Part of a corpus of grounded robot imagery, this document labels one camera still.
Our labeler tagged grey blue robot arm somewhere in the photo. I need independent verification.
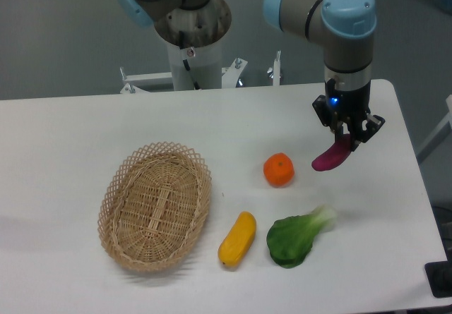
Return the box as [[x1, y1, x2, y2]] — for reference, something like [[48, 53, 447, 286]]
[[117, 0, 384, 151]]

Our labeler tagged woven wicker basket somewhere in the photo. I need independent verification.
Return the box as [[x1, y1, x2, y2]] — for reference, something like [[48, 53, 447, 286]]
[[97, 142, 211, 272]]

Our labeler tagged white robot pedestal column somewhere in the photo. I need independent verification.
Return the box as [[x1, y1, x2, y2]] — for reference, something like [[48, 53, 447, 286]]
[[165, 42, 222, 91]]

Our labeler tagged white furniture leg right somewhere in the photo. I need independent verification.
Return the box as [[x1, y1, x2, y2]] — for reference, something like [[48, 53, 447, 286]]
[[416, 95, 451, 164]]

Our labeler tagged yellow toy mango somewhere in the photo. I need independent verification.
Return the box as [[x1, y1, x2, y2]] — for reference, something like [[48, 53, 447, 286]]
[[218, 211, 257, 268]]

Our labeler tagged green bok choy toy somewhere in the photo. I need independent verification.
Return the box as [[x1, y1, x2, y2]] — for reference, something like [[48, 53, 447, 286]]
[[266, 205, 337, 269]]

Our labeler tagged purple sweet potato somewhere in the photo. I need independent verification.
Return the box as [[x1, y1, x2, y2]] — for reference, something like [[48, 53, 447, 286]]
[[311, 134, 351, 171]]

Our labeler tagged black device at table edge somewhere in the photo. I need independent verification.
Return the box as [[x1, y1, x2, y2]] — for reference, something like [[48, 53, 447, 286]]
[[424, 261, 451, 298]]

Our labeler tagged orange toy tangerine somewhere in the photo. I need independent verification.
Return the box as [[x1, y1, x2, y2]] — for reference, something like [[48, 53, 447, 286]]
[[263, 152, 295, 187]]

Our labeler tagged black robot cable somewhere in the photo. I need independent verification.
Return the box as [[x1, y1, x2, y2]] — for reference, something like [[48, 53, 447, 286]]
[[178, 30, 201, 91]]

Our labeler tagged white metal base frame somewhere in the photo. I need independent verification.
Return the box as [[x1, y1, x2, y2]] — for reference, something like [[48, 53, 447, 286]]
[[119, 50, 283, 95]]

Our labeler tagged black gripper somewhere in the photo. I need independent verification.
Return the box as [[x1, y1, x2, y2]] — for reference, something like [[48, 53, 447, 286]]
[[312, 79, 385, 151]]

